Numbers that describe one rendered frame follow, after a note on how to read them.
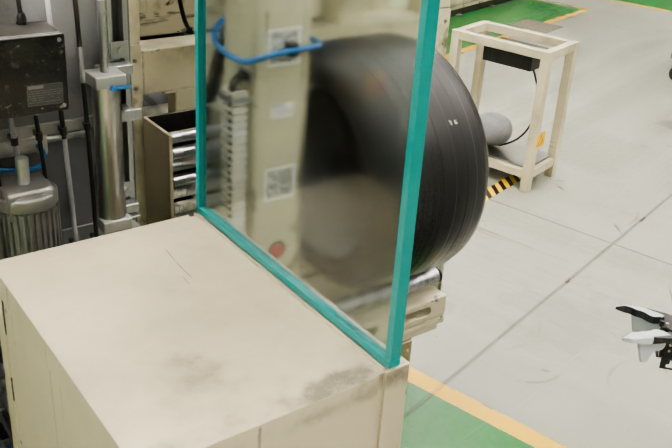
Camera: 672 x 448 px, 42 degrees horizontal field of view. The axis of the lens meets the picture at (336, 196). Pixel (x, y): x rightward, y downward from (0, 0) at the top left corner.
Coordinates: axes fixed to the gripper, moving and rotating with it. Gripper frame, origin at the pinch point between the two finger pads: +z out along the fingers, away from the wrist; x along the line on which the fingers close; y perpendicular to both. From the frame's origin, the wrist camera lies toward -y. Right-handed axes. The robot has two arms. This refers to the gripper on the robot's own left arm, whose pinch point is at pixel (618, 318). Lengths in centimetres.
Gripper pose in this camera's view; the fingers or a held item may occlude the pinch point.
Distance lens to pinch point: 180.8
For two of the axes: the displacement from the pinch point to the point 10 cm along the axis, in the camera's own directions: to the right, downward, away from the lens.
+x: 2.2, -2.7, 9.4
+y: -0.9, 9.5, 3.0
